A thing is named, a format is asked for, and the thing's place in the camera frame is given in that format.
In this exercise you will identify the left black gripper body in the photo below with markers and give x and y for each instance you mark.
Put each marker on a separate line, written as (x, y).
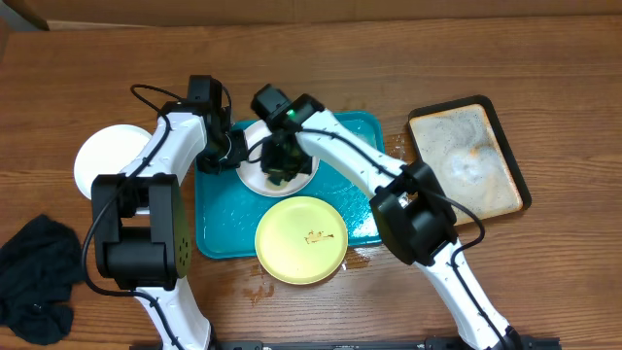
(224, 154)

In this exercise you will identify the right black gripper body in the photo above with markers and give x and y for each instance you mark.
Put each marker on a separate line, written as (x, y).
(283, 156)

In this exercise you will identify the green and yellow sponge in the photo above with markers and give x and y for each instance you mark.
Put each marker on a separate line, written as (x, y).
(278, 175)

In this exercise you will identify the white plate with red stain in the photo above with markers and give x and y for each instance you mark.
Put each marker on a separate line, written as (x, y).
(257, 181)

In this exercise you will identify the white plate with brown stain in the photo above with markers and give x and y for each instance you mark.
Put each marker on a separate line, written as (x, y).
(108, 151)

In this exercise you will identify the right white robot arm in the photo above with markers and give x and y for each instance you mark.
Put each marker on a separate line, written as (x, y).
(414, 217)

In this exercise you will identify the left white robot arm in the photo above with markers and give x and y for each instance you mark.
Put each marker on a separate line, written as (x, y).
(140, 233)

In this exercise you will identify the black tray with soapy water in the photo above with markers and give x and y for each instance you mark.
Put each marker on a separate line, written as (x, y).
(463, 142)

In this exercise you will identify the yellow plate with crumbs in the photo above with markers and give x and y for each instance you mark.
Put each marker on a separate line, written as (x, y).
(301, 240)

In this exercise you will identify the cardboard panel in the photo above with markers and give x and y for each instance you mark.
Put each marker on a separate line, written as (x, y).
(226, 12)

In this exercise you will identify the dark crumpled cloth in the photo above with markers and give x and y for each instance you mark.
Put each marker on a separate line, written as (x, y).
(39, 267)

